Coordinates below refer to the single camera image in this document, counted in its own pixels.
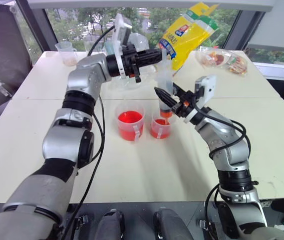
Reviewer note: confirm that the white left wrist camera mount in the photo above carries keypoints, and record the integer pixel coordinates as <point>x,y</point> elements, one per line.
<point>121,30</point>

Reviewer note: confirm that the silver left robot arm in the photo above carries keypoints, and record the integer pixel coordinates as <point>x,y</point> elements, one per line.
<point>64,140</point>

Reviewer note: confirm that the clear plastic beaker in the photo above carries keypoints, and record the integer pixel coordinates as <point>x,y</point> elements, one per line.
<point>91,47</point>

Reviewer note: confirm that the clear plastic syringe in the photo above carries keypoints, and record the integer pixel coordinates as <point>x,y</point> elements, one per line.
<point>164,77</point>

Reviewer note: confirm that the black office chair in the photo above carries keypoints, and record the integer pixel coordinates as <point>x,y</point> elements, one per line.
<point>4,50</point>

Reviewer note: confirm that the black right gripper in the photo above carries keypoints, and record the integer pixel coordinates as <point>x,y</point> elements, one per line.
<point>184,106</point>

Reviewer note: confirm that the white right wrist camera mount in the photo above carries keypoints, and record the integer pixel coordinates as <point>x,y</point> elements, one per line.
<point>207,87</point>

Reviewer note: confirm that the crumpled clear plastic container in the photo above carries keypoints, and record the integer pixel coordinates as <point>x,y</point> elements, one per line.
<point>139,41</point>

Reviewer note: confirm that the dark rounded shape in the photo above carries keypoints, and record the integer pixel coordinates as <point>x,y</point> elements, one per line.
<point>110,225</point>
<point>171,223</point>

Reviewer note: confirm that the small clear cup, red liquid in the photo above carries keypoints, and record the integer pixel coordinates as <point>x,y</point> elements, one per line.
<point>159,128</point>

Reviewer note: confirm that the clear bag of snacks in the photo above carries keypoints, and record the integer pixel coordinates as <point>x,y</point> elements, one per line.
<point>219,60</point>

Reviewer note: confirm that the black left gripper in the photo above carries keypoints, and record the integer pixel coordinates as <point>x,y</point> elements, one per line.
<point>129,62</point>

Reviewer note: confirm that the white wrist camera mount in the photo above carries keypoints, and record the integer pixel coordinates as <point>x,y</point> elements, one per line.
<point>121,30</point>
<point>207,87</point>

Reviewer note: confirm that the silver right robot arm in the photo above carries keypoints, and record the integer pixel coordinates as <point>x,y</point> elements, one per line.
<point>234,150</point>

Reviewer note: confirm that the yellow plastic bag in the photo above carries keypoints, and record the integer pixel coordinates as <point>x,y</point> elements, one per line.
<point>186,37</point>

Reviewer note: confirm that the empty clear measuring cup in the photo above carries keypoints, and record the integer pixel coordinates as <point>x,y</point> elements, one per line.
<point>67,53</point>

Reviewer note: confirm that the large clear cup, red liquid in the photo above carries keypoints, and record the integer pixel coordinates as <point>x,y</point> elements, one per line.
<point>129,125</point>

